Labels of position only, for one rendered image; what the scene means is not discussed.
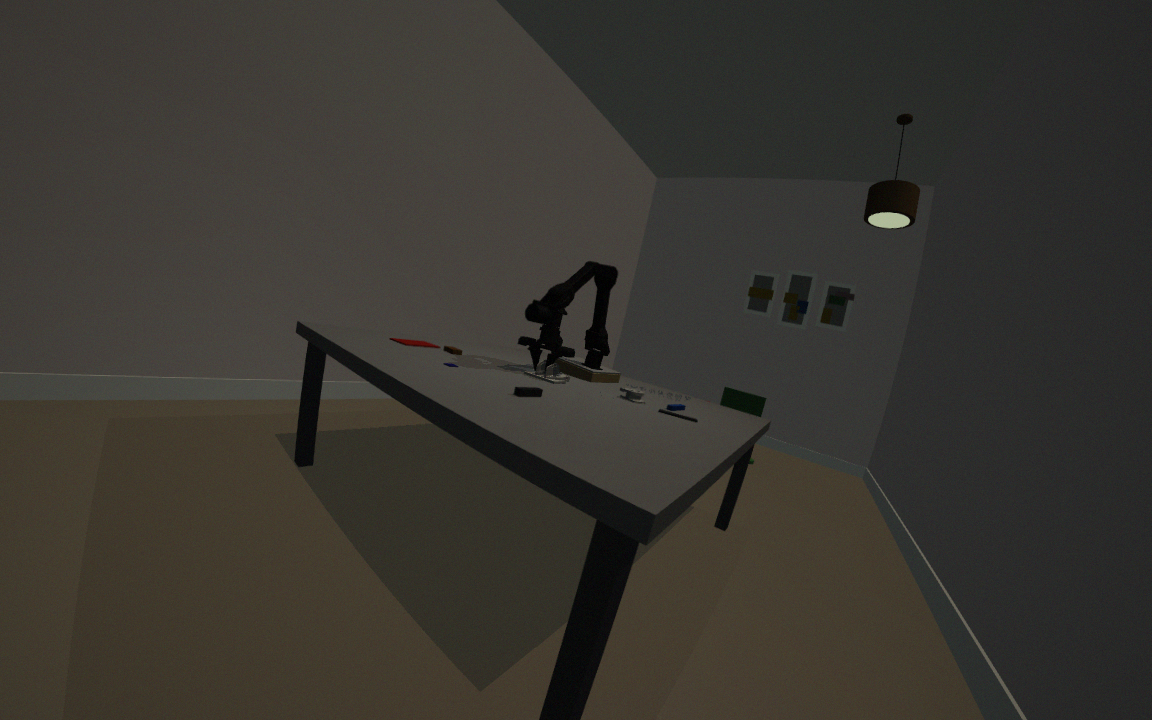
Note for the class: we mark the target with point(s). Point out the red flat rectangular plate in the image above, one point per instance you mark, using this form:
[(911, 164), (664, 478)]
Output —
[(414, 343)]

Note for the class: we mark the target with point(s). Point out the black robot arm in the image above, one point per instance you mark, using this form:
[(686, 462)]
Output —
[(551, 307)]

